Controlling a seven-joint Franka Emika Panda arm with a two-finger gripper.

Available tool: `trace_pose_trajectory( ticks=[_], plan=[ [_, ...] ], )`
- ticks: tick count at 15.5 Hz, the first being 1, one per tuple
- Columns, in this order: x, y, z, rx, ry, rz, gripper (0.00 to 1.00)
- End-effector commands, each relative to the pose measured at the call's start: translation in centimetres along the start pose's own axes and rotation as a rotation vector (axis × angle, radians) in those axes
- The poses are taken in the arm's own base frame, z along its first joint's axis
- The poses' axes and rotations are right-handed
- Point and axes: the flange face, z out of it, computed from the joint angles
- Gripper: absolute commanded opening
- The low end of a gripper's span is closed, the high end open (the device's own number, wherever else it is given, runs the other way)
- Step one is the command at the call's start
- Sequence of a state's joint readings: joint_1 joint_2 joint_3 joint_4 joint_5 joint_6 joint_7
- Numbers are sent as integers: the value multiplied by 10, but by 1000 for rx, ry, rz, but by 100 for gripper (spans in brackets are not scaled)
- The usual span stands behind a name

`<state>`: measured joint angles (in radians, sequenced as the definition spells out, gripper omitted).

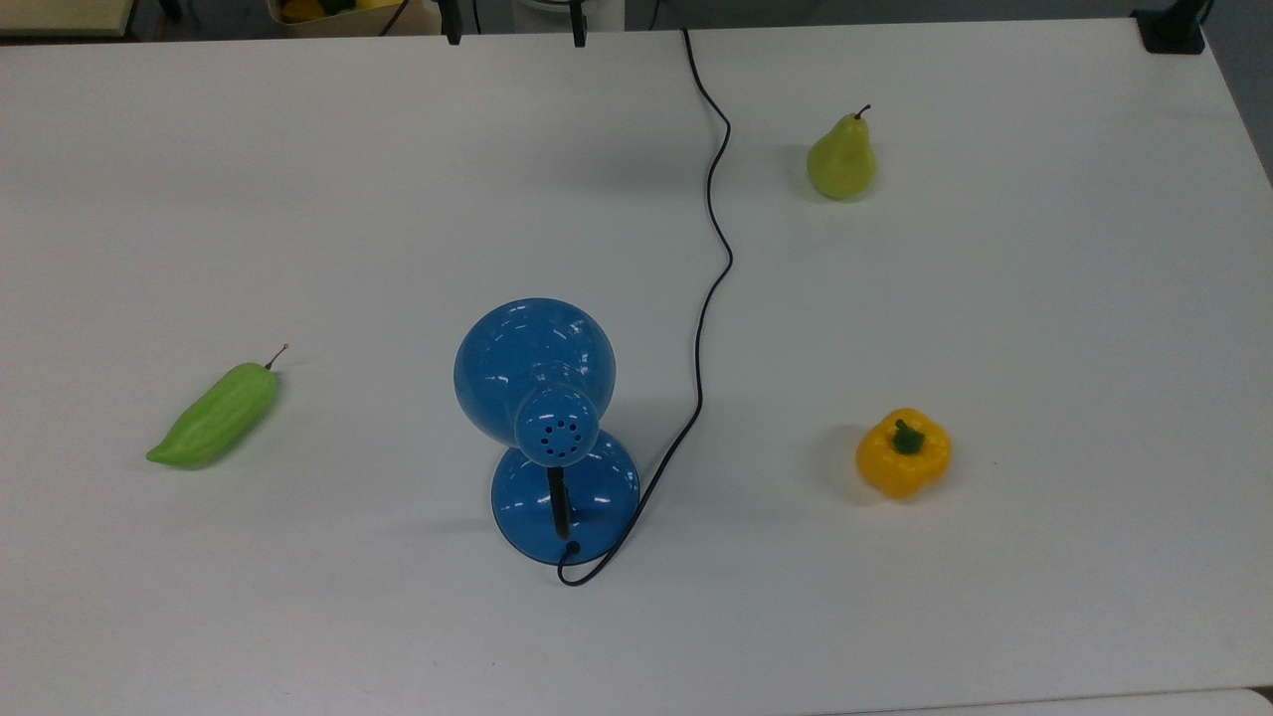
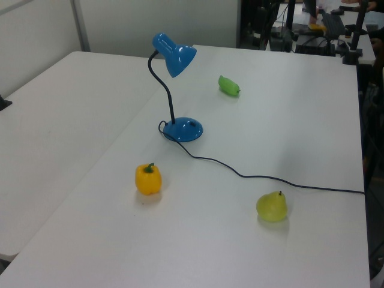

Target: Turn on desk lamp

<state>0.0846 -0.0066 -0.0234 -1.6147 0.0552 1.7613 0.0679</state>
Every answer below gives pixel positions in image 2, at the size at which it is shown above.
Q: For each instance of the blue desk lamp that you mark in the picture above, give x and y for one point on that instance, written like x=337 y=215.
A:
x=180 y=57

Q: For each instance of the yellow toy bell pepper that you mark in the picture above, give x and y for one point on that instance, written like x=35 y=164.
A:
x=148 y=183

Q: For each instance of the green toy chili pepper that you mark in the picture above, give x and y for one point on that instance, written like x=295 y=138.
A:
x=228 y=86

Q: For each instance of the yellow-green toy pear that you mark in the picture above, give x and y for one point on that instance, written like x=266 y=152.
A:
x=271 y=207

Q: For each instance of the black electronics box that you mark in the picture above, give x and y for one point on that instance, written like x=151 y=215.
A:
x=312 y=46

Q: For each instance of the black upright pole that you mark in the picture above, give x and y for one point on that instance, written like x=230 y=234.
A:
x=290 y=15

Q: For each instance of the small yellow object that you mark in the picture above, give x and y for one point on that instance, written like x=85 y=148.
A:
x=318 y=27

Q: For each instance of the black computer keyboard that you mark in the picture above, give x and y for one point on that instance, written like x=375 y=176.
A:
x=333 y=24

